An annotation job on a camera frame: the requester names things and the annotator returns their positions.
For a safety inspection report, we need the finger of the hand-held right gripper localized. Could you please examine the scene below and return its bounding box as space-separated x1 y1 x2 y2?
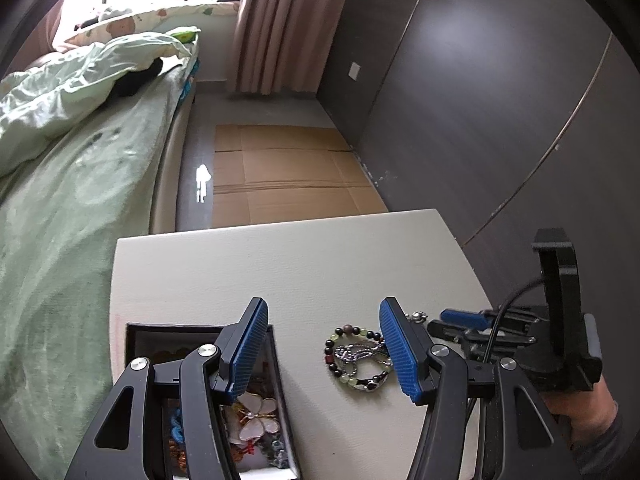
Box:
426 320 469 344
440 308 493 331

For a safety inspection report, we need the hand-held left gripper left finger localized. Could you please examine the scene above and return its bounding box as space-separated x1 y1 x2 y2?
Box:
65 297 271 480

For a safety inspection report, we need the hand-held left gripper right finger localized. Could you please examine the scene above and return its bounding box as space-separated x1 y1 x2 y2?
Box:
378 297 581 480

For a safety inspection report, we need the silver ball chain necklace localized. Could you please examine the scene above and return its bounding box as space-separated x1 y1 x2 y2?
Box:
334 341 393 376

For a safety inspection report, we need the black jewelry box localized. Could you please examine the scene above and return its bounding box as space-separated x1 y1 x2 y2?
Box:
122 322 303 480

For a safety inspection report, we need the dark and green bead bracelet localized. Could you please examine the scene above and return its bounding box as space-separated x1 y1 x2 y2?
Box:
324 325 396 392

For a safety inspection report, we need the blue jewelry piece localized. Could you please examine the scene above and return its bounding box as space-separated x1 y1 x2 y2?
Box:
167 407 188 443

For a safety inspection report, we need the orange bead string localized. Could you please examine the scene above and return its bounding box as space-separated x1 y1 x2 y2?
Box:
167 440 189 472

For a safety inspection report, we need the person's right forearm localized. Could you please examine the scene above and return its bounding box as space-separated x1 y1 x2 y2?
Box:
570 402 635 480

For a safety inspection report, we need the person's right hand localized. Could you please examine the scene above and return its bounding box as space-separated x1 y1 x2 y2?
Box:
542 374 619 451

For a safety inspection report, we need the white side table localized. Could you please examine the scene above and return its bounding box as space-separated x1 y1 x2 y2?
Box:
107 208 493 480

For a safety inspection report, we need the flattened cardboard sheet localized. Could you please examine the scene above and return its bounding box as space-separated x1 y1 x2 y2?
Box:
212 124 390 226

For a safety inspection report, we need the bed with green sheet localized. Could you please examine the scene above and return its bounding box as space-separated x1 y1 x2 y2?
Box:
0 25 201 461

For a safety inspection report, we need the black cloth item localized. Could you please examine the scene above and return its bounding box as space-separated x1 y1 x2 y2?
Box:
112 57 165 98

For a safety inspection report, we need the light green duvet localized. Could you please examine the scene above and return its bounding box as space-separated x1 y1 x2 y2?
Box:
0 31 201 178

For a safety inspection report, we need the pink curtain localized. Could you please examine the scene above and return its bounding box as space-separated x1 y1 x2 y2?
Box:
235 0 363 96

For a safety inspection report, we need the printed windowsill cushion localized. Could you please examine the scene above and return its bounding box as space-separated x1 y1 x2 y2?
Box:
65 0 241 46

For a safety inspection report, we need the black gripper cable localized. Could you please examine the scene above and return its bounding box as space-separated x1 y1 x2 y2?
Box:
482 275 543 366

